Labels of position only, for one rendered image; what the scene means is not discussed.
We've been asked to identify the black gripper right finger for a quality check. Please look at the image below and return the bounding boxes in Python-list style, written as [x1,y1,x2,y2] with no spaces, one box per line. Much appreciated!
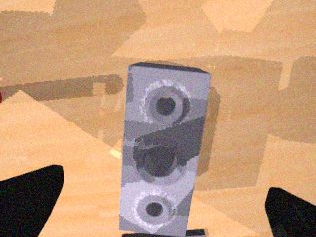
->
[264,187,316,237]

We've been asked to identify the grey plate with three holes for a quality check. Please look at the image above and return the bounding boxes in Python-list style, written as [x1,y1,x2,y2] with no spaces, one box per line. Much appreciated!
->
[118,62,212,236]

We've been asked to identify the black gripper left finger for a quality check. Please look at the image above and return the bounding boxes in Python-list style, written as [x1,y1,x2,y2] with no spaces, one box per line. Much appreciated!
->
[0,164,64,237]

